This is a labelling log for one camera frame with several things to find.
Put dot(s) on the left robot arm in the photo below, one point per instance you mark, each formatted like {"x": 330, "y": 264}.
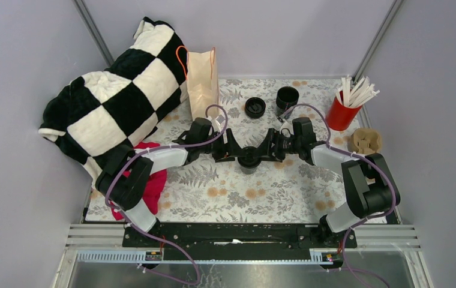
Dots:
{"x": 123, "y": 181}

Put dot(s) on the stack of black lids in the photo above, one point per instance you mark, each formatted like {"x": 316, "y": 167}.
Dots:
{"x": 255, "y": 107}

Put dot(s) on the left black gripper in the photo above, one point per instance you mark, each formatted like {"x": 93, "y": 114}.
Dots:
{"x": 233, "y": 148}

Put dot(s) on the black coffee cup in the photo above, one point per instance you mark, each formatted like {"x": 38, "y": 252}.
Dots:
{"x": 248, "y": 169}

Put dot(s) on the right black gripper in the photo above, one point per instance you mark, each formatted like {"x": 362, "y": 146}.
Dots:
{"x": 267, "y": 153}

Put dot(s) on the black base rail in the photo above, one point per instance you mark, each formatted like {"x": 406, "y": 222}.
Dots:
{"x": 241, "y": 241}

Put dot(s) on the stack of black cups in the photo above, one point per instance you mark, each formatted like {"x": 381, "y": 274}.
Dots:
{"x": 286, "y": 97}

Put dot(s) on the peach paper bag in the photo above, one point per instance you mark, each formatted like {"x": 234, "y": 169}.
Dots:
{"x": 201, "y": 74}

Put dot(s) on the black cup lid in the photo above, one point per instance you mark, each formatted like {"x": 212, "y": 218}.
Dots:
{"x": 248, "y": 158}

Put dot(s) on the brown cardboard cup carrier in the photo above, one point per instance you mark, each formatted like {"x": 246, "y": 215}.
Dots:
{"x": 365, "y": 141}

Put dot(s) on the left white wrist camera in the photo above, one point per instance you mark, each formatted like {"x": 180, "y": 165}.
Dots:
{"x": 219, "y": 125}

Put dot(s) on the white paper straws bundle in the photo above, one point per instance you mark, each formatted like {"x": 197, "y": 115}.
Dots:
{"x": 355, "y": 95}

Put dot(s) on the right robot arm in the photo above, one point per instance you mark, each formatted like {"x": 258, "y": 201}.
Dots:
{"x": 368, "y": 185}

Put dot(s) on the red cup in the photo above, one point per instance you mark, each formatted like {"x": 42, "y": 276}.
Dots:
{"x": 339, "y": 117}

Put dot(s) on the red cloth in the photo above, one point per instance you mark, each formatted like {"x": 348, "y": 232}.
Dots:
{"x": 154, "y": 187}

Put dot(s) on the black white checkered blanket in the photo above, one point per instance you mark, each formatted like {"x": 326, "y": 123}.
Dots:
{"x": 121, "y": 105}

